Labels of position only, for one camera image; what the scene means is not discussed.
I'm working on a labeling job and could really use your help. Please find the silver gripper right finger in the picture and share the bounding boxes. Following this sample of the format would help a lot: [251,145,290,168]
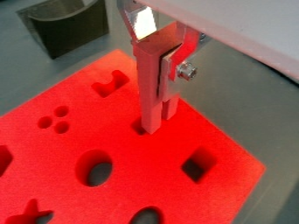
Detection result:
[157,24,202,102]

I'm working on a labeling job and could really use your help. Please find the black curved holder stand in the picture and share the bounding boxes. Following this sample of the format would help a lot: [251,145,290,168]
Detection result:
[16,0,108,59]

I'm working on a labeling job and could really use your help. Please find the red double-square peg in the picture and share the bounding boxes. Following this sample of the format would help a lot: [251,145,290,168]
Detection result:
[133,22,182,134]

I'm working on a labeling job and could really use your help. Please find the red shape-sorting board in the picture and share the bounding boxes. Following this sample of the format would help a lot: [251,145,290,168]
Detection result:
[0,50,266,224]

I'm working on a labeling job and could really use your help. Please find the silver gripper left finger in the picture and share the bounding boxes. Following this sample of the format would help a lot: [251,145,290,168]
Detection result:
[116,0,156,42]

